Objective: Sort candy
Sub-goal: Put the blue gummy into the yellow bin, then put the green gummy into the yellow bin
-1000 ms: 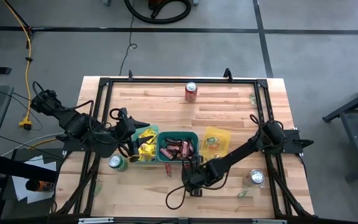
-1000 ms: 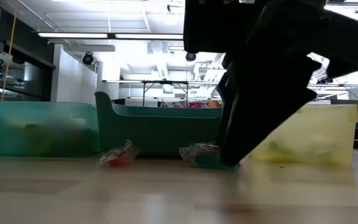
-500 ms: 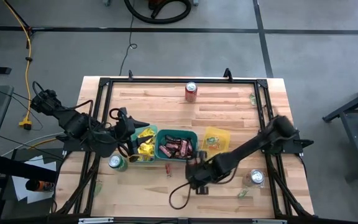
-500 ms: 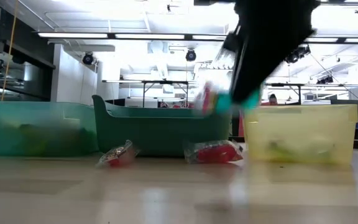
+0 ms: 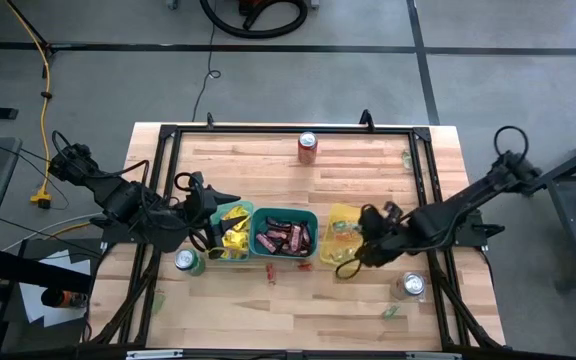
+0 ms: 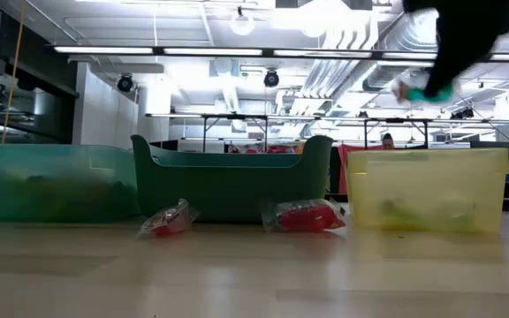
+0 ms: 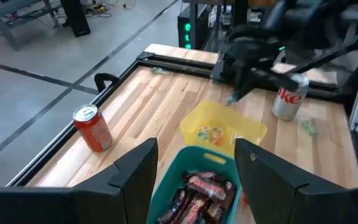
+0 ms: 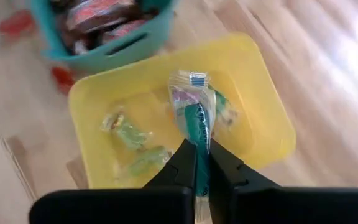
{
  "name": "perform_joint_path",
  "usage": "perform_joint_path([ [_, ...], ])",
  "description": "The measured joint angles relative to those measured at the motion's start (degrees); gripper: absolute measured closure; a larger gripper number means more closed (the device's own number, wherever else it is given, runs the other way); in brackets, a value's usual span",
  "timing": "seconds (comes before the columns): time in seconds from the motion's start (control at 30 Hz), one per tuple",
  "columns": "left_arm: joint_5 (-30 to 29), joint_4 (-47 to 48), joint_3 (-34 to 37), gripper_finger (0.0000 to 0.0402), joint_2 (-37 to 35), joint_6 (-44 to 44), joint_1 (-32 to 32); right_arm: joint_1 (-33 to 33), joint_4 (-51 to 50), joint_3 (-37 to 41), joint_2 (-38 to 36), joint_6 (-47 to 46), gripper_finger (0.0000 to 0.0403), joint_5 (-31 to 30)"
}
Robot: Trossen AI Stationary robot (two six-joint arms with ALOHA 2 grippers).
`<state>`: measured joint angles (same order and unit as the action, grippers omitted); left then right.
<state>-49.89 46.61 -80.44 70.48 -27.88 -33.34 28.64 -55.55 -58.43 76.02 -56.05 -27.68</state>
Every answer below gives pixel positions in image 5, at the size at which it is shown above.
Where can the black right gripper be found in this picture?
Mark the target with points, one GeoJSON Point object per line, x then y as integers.
{"type": "Point", "coordinates": [383, 240]}

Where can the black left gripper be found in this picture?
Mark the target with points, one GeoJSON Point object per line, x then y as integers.
{"type": "Point", "coordinates": [200, 210]}

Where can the yellow candy pack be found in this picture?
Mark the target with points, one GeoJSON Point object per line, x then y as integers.
{"type": "Point", "coordinates": [234, 239]}
{"type": "Point", "coordinates": [235, 252]}
{"type": "Point", "coordinates": [235, 213]}
{"type": "Point", "coordinates": [241, 224]}

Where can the brown chocolate bar wrapper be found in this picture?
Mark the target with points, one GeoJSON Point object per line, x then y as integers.
{"type": "Point", "coordinates": [277, 234]}
{"type": "Point", "coordinates": [295, 251]}
{"type": "Point", "coordinates": [307, 235]}
{"type": "Point", "coordinates": [278, 223]}
{"type": "Point", "coordinates": [295, 238]}

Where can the pale green candy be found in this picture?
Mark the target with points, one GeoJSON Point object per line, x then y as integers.
{"type": "Point", "coordinates": [159, 303]}

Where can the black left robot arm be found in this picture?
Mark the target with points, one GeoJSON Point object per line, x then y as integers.
{"type": "Point", "coordinates": [123, 200]}

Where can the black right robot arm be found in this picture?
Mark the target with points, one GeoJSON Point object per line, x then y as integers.
{"type": "Point", "coordinates": [468, 200]}

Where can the small red wrapped candy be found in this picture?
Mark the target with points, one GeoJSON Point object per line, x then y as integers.
{"type": "Point", "coordinates": [305, 267]}

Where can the long red wrapped candy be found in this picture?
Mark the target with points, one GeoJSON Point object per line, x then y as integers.
{"type": "Point", "coordinates": [271, 274]}

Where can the light teal translucent bin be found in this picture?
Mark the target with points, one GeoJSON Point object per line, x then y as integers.
{"type": "Point", "coordinates": [218, 215]}

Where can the dark teal plastic bin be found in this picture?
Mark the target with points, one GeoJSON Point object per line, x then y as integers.
{"type": "Point", "coordinates": [255, 220]}

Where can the yellow translucent bin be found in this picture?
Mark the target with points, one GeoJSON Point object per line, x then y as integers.
{"type": "Point", "coordinates": [330, 215]}

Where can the green soda can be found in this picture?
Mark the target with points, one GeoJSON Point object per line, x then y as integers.
{"type": "Point", "coordinates": [189, 261]}

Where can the silver diet cola can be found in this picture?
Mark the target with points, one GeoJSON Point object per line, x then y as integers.
{"type": "Point", "coordinates": [409, 286]}

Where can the red soda can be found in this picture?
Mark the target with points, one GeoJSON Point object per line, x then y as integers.
{"type": "Point", "coordinates": [307, 150]}

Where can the black table clamp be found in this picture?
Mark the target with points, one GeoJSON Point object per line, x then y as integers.
{"type": "Point", "coordinates": [210, 120]}
{"type": "Point", "coordinates": [366, 117]}

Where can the silver mounting plate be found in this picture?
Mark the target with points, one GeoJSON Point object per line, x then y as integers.
{"type": "Point", "coordinates": [433, 356]}
{"type": "Point", "coordinates": [153, 354]}

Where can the orange and black bottle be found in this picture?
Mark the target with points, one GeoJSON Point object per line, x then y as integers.
{"type": "Point", "coordinates": [63, 299]}

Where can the white paper sheet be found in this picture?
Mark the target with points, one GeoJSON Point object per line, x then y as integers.
{"type": "Point", "coordinates": [33, 305]}

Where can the black desk beam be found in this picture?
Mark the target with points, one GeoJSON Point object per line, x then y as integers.
{"type": "Point", "coordinates": [18, 270]}

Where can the dark metal table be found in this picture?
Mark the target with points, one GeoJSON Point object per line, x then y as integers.
{"type": "Point", "coordinates": [575, 235]}

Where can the black tripod leg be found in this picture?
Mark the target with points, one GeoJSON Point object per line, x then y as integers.
{"type": "Point", "coordinates": [28, 22]}

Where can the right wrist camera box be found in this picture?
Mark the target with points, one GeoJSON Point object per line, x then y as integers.
{"type": "Point", "coordinates": [394, 210]}

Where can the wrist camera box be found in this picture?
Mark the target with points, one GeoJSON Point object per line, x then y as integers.
{"type": "Point", "coordinates": [394, 210]}
{"type": "Point", "coordinates": [198, 180]}

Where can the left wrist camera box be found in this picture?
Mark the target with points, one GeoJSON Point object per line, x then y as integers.
{"type": "Point", "coordinates": [198, 180]}

